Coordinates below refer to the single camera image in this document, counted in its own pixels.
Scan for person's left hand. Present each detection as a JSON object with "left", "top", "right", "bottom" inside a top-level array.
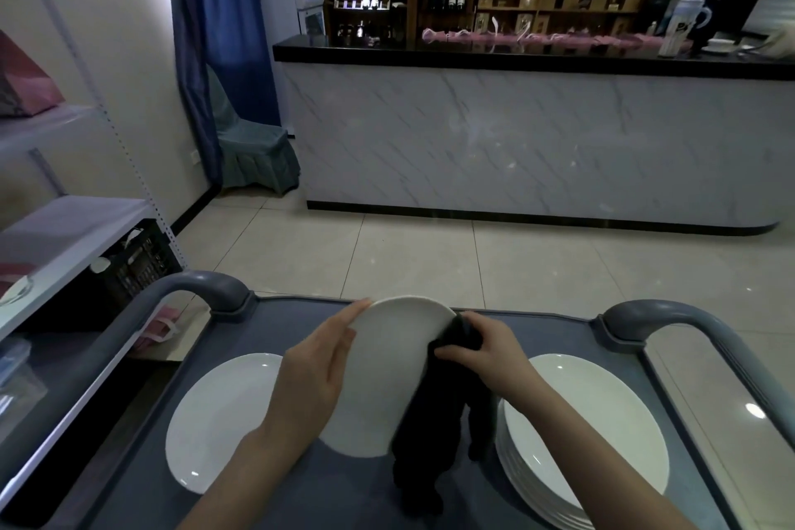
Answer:
[{"left": 263, "top": 297, "right": 373, "bottom": 444}]

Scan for person's right hand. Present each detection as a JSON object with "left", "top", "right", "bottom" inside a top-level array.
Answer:
[{"left": 433, "top": 311, "right": 542, "bottom": 407}]

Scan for stack of white plates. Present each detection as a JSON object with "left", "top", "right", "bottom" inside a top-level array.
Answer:
[
  {"left": 316, "top": 296, "right": 460, "bottom": 460},
  {"left": 494, "top": 353, "right": 671, "bottom": 530}
]

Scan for dark blue cleaning cloth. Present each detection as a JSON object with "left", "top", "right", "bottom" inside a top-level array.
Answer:
[{"left": 391, "top": 315, "right": 498, "bottom": 518}]

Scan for white round plate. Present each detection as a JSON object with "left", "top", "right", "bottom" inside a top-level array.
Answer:
[{"left": 165, "top": 353, "right": 287, "bottom": 494}]

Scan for person's right forearm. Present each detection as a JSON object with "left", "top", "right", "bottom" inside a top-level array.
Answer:
[{"left": 503, "top": 386, "right": 696, "bottom": 530}]

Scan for grey service cart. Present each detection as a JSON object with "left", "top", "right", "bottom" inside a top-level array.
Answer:
[{"left": 0, "top": 270, "right": 795, "bottom": 530}]

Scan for black plastic crate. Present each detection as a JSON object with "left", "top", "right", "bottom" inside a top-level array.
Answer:
[{"left": 93, "top": 219, "right": 185, "bottom": 307}]

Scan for chair with grey-green cover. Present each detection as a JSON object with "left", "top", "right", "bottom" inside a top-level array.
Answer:
[{"left": 205, "top": 63, "right": 302, "bottom": 196}]

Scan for marble bar counter black top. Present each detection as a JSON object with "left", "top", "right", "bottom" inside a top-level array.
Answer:
[{"left": 272, "top": 34, "right": 795, "bottom": 238}]

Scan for white metal shelf rack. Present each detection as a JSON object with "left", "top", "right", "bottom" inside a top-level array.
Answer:
[{"left": 0, "top": 0, "right": 187, "bottom": 487}]

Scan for clear container blue lid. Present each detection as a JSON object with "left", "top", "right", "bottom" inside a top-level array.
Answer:
[{"left": 0, "top": 336, "right": 48, "bottom": 425}]

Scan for row of pink bags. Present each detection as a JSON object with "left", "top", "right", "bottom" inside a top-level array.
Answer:
[{"left": 422, "top": 27, "right": 691, "bottom": 55}]

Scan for white refrigerator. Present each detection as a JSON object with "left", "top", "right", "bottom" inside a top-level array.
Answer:
[{"left": 254, "top": 0, "right": 302, "bottom": 46}]

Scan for blue curtain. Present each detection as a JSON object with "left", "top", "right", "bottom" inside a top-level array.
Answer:
[{"left": 164, "top": 0, "right": 282, "bottom": 186}]

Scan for white cloth bag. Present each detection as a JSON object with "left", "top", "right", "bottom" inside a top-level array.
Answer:
[{"left": 754, "top": 29, "right": 795, "bottom": 60}]

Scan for pink bag white handles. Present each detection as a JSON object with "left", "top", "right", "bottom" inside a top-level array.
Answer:
[{"left": 133, "top": 306, "right": 187, "bottom": 354}]

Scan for white pitcher with handle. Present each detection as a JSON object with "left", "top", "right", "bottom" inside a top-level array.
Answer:
[{"left": 657, "top": 0, "right": 714, "bottom": 59}]

